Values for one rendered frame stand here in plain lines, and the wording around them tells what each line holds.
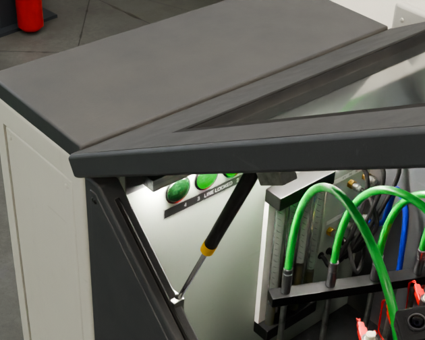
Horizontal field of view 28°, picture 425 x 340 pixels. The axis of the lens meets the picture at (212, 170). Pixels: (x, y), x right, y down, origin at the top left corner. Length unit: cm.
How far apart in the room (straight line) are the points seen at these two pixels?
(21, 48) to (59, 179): 360
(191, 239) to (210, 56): 32
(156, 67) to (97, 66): 10
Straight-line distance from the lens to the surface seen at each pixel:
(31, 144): 140
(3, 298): 324
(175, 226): 141
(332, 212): 173
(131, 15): 530
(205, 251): 112
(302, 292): 161
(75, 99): 137
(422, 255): 166
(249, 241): 158
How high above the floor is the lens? 218
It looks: 35 degrees down
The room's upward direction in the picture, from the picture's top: 2 degrees clockwise
